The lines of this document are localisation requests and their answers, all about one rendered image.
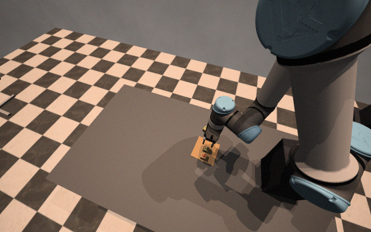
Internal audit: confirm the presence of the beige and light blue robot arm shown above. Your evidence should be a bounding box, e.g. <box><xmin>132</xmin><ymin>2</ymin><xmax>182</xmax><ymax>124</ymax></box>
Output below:
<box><xmin>210</xmin><ymin>0</ymin><xmax>371</xmax><ymax>213</ymax></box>

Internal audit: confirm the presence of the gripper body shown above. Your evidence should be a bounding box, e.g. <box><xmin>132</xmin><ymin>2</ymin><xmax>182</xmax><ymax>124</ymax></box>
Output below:
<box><xmin>204</xmin><ymin>118</ymin><xmax>225</xmax><ymax>143</ymax></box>

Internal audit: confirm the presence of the orange flat mat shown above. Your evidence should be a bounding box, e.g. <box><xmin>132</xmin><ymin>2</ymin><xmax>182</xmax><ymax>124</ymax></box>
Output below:
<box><xmin>191</xmin><ymin>136</ymin><xmax>220</xmax><ymax>166</ymax></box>

